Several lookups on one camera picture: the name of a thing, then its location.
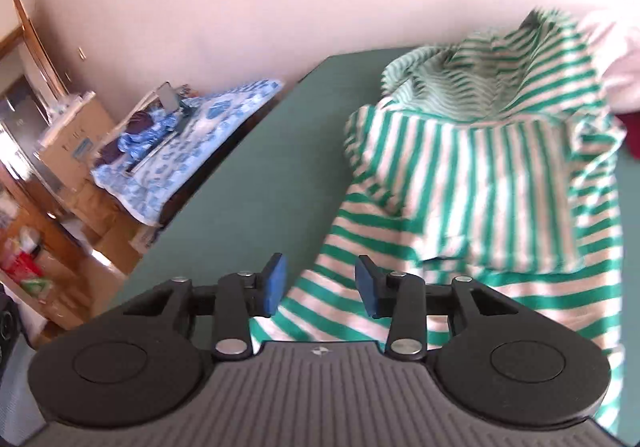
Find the dark purple cloth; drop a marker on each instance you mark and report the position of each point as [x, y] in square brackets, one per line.
[132, 132]

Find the wooden shelf unit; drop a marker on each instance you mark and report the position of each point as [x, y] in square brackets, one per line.
[55, 237]

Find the dark red garment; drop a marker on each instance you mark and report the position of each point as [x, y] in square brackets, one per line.
[630, 134]

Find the red green packaging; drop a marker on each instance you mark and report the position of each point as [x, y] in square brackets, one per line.
[25, 272]

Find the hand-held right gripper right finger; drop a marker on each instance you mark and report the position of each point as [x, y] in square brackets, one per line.
[365, 284]

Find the green white striped shirt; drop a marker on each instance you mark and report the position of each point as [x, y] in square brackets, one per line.
[475, 177]

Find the green table cloth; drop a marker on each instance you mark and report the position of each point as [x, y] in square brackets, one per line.
[280, 152]

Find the white garment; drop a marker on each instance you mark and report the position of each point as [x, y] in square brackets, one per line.
[617, 62]

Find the blue patterned cloth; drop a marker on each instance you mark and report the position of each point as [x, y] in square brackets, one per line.
[210, 127]

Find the grey small device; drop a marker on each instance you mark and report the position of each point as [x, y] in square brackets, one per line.
[168, 97]

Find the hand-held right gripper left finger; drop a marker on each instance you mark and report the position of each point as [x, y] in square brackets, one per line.
[275, 284]

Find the cardboard box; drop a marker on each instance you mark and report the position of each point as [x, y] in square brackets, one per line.
[105, 232]
[75, 142]

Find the wooden door frame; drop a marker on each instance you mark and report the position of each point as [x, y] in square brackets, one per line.
[35, 42]

